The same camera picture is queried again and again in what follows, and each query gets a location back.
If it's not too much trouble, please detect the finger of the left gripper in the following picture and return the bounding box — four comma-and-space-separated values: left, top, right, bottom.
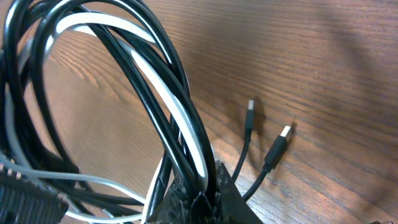
1, 164, 68, 224

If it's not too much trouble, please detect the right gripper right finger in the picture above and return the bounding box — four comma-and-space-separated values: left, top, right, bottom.
215, 161, 262, 224

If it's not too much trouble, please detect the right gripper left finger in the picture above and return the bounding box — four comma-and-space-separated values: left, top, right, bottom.
146, 176, 199, 224

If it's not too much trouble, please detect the black usb cable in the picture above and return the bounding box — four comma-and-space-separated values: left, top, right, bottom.
0, 0, 294, 224

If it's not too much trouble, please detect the white usb cable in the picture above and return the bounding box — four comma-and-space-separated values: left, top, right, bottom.
2, 11, 209, 224

